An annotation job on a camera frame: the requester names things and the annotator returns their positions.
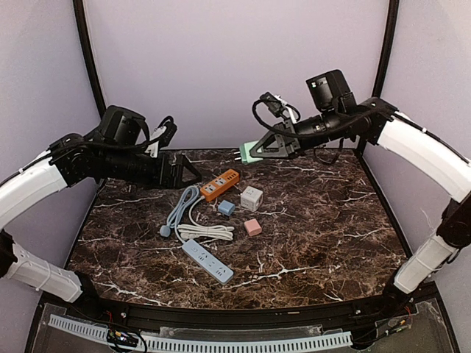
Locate green charger plug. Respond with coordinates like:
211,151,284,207
234,140,262,165

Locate light blue power cable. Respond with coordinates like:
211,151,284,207
160,185,202,238

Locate light blue power strip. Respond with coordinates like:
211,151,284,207
182,239,234,285

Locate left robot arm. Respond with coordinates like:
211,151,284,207
1,105,202,303

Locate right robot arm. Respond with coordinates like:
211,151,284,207
249,69,470,297

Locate light blue charger plug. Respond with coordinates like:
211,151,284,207
218,200,236,216

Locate pink charger plug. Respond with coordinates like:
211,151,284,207
244,218,262,236

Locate orange power strip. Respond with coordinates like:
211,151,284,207
200,169,240,202

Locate white cube socket adapter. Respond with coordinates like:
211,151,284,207
240,186,263,211

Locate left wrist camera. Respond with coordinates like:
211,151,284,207
145,115,177,158

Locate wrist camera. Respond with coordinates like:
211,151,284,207
145,115,177,158
259,92,301,124

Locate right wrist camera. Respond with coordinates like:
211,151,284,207
259,92,301,124

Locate black sleeved camera cable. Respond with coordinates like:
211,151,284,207
252,99,284,137

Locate black sleeved left cable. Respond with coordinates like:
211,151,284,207
121,115,176,151

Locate white power strip cable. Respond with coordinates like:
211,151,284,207
176,196,236,244

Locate black front frame rail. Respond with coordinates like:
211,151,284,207
99,296,384,330

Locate black right corner post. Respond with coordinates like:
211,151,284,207
372,0,400,97

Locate black corner post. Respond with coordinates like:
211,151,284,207
372,0,400,97
72,0,106,118

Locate white slotted cable duct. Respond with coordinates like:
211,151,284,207
48,314,353,352

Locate black left corner post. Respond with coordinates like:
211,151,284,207
72,0,106,118

